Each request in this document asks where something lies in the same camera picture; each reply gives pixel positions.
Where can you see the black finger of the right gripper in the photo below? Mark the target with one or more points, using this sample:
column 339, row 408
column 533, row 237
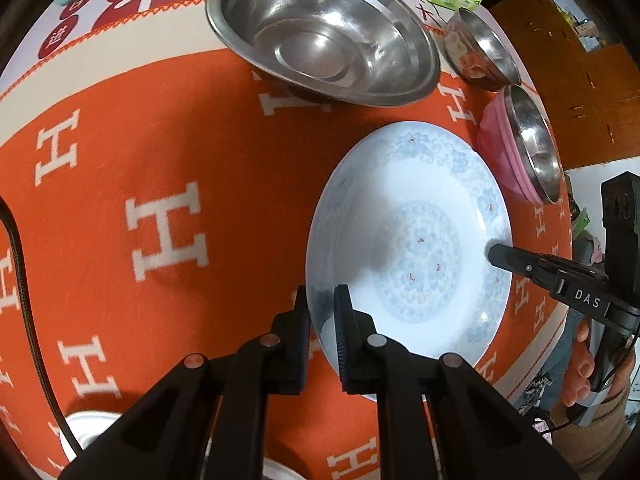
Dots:
column 552, row 273

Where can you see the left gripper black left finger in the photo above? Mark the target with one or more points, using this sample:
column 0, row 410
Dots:
column 239, row 387

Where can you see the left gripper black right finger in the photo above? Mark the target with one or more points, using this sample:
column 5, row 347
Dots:
column 372, row 364

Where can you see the pink steel-lined bowl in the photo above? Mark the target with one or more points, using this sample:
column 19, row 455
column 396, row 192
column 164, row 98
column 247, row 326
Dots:
column 516, row 142

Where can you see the blue patterned porcelain plate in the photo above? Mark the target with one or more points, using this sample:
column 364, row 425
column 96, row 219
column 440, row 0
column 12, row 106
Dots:
column 405, row 222

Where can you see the large white plate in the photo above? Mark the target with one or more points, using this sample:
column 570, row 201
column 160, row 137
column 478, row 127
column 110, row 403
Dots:
column 87, row 426

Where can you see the small stainless steel bowl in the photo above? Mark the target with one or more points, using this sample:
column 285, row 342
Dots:
column 477, row 54

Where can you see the large stainless steel bowl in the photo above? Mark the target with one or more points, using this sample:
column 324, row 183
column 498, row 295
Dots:
column 373, row 53

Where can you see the person's right hand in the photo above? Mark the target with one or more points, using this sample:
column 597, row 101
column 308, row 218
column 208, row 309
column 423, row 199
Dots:
column 576, row 384

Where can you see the wooden cabinet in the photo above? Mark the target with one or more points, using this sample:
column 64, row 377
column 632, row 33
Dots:
column 591, row 98

